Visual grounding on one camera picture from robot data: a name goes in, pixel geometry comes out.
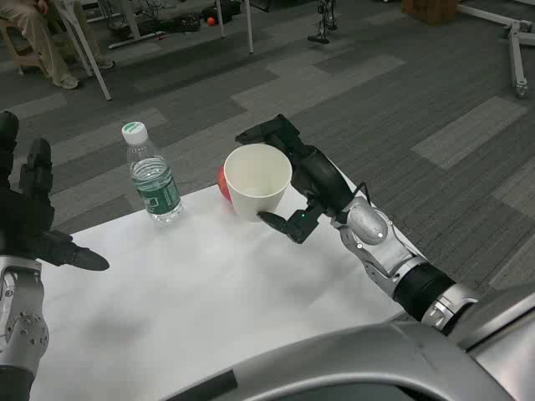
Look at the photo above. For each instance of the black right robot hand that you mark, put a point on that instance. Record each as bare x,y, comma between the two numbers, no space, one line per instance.
319,175

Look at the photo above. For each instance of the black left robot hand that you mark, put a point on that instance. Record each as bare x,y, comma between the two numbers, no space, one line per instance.
29,225

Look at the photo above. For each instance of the white paper cup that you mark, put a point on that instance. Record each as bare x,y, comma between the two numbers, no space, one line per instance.
255,171

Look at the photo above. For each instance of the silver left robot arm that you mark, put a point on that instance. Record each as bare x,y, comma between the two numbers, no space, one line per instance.
21,326

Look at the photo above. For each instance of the red apple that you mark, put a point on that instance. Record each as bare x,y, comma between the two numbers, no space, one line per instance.
222,184

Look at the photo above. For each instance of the clear water bottle green label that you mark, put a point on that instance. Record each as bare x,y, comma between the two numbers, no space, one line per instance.
156,188

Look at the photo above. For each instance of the black floor stand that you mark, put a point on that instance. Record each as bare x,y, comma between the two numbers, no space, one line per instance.
322,29

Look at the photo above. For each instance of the white thin table leg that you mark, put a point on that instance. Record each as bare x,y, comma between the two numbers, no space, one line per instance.
220,21
248,29

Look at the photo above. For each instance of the beige plastic stool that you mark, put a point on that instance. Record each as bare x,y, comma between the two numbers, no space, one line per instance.
18,50

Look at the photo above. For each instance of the white slanted table leg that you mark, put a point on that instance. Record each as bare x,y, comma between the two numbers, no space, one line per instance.
90,58

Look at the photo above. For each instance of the seated person beige trousers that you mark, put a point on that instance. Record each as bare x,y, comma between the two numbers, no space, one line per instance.
42,37

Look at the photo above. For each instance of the small orange ball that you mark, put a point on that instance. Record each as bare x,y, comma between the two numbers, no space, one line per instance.
212,21

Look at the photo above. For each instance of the silver robot chest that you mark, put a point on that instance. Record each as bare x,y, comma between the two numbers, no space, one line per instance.
376,359

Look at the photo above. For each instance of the black equipment pile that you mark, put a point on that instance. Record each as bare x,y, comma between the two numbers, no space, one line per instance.
188,21

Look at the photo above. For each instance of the white desk leg with foot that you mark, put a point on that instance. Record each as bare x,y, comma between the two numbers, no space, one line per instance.
131,25

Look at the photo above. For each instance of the white metal frame stand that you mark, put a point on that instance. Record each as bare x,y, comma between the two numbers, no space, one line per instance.
516,54

